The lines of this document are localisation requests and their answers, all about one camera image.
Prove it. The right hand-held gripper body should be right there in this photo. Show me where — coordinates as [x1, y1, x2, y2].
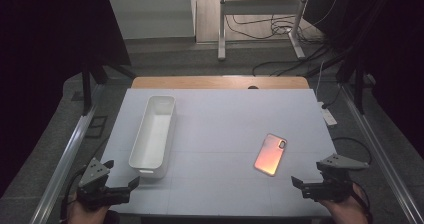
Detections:
[301, 153, 370, 204]

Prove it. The white power strip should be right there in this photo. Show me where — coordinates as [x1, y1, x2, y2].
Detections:
[319, 101, 338, 127]

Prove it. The bundle of black floor cables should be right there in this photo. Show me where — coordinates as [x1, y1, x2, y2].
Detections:
[224, 0, 341, 78]

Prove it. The person's right hand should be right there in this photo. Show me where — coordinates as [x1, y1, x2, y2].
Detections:
[318, 183, 372, 224]

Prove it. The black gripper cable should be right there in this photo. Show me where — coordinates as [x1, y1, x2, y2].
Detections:
[331, 136, 374, 223]
[59, 166, 88, 222]

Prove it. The white metal desk frame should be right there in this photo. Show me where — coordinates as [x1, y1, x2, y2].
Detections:
[217, 0, 313, 62]

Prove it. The white cabinet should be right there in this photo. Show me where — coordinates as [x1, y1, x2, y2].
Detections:
[106, 0, 198, 41]

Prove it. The black metal stand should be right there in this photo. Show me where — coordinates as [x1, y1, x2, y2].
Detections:
[79, 61, 136, 117]
[304, 47, 379, 116]

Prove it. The aluminium rail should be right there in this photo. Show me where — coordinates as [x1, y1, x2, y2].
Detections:
[28, 83, 105, 224]
[338, 83, 424, 224]

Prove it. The dark curtain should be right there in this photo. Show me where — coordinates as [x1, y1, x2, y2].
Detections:
[0, 0, 132, 198]
[303, 0, 424, 152]

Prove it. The iridescent phone case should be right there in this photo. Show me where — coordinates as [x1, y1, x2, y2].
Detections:
[253, 132, 288, 178]

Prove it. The person's left hand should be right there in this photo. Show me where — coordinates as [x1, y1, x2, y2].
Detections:
[66, 197, 112, 224]

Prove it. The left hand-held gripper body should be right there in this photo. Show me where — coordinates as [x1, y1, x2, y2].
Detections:
[76, 157, 132, 212]

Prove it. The black floor bracket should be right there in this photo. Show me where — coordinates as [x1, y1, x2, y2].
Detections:
[84, 115, 110, 139]

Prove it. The white plastic storage box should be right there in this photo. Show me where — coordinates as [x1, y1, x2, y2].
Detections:
[128, 94, 177, 180]

